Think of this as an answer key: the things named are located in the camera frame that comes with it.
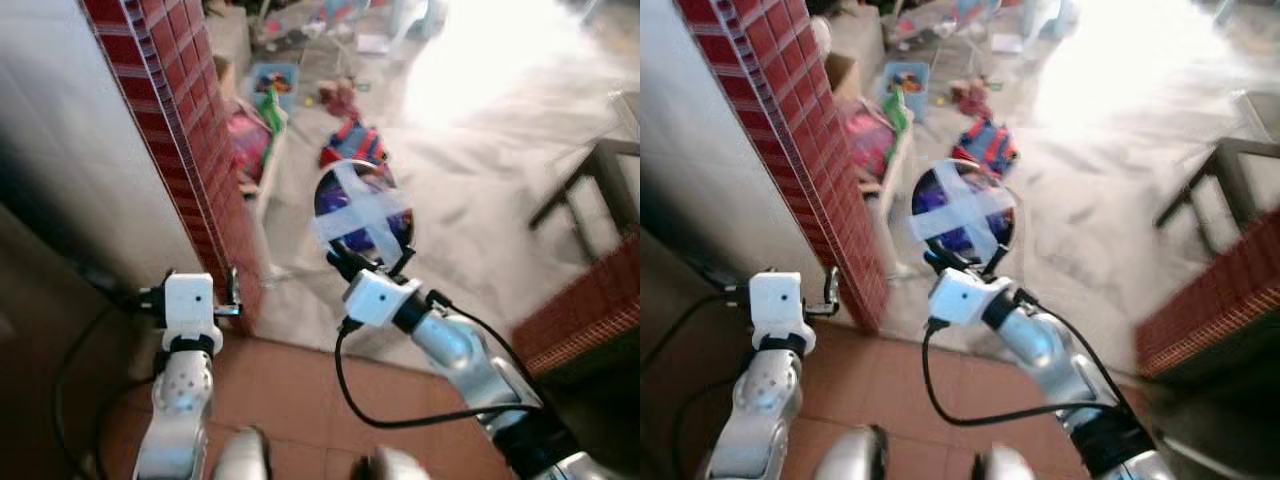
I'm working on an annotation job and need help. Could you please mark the silver robot left leg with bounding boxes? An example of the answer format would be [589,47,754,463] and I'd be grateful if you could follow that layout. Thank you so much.
[815,425,891,480]
[213,427,273,480]

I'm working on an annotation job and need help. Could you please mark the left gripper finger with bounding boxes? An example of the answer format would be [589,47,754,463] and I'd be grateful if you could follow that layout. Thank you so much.
[221,266,245,321]
[808,266,840,321]

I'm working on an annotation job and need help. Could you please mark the silver robot right leg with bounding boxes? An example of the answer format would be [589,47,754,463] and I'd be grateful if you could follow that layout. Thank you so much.
[350,447,433,480]
[972,445,1041,480]

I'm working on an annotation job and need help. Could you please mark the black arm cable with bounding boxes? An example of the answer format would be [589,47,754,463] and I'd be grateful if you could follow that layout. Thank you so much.
[640,295,751,480]
[52,300,166,480]
[920,290,1136,429]
[334,290,546,431]

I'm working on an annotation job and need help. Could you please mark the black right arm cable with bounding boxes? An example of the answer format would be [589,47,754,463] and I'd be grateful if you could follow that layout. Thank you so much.
[920,290,1136,429]
[334,290,546,431]

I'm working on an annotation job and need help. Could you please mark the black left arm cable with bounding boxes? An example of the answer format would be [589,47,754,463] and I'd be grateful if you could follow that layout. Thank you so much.
[640,295,751,480]
[52,300,166,480]

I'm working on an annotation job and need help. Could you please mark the red tiled low counter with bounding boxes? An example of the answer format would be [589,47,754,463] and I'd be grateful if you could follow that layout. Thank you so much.
[1135,205,1280,381]
[510,235,641,379]

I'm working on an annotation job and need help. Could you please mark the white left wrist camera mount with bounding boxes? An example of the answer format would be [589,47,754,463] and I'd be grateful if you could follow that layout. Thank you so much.
[748,270,817,353]
[163,272,224,351]

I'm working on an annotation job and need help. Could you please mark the small red toy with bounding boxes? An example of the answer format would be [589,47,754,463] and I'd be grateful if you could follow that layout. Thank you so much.
[950,80,996,119]
[322,80,363,121]

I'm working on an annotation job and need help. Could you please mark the red and blue bag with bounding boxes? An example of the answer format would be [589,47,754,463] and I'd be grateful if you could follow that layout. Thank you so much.
[318,118,391,171]
[955,118,1021,179]

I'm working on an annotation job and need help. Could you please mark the dark metal table frame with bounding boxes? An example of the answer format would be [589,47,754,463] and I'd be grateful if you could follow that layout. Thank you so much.
[528,138,641,263]
[1155,138,1280,259]

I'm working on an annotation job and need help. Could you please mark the round bowl with tape cross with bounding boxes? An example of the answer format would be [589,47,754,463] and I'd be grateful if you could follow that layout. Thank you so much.
[311,158,417,267]
[909,157,1019,265]

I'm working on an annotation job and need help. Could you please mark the blue toy box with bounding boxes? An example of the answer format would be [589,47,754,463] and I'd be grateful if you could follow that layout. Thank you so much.
[882,60,933,123]
[249,62,301,119]

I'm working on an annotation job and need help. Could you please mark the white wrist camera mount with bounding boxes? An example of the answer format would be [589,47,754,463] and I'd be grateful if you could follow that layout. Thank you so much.
[927,268,1009,328]
[748,270,817,353]
[163,272,224,351]
[342,268,424,329]

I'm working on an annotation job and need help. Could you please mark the brown cardboard box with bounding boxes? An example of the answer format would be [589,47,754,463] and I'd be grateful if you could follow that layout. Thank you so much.
[205,8,253,101]
[820,15,886,101]

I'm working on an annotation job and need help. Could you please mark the green plastic toy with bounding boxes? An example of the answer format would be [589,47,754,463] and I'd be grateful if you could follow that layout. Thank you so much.
[885,88,916,136]
[256,86,289,136]

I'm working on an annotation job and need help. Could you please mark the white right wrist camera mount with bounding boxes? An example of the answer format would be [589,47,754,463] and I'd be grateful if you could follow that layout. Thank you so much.
[342,268,424,329]
[927,268,1009,328]

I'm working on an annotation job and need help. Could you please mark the white storage bin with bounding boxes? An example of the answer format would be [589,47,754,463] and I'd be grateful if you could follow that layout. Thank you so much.
[238,125,293,226]
[865,125,916,236]

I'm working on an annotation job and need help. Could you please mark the silver robot leg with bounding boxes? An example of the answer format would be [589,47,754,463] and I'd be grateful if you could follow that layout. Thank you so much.
[213,427,273,480]
[350,447,433,480]
[815,425,891,480]
[972,445,1041,480]

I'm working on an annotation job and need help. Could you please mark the pink bag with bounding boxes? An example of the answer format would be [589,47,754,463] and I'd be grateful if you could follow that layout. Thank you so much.
[226,108,273,189]
[843,100,896,181]

